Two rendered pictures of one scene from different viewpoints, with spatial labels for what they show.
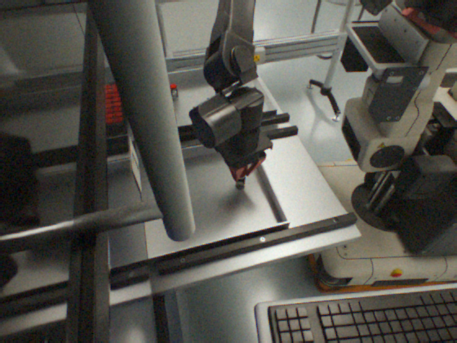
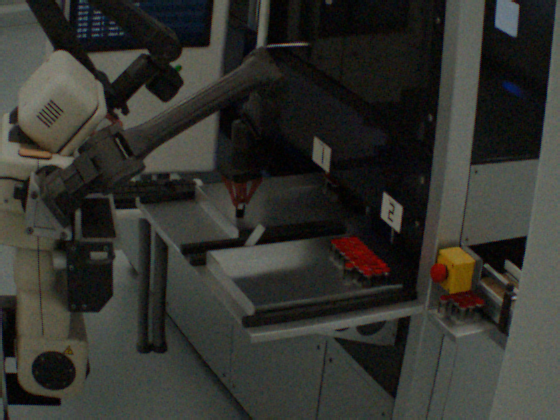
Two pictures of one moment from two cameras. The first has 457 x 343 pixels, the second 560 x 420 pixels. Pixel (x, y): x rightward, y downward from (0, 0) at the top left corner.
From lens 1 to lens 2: 3.25 m
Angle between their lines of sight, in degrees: 105
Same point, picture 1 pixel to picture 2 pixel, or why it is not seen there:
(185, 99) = (333, 284)
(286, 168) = (193, 229)
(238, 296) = not seen: outside the picture
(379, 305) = (127, 196)
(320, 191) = (163, 216)
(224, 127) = not seen: hidden behind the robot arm
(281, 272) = not seen: outside the picture
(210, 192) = (267, 215)
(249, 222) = (227, 201)
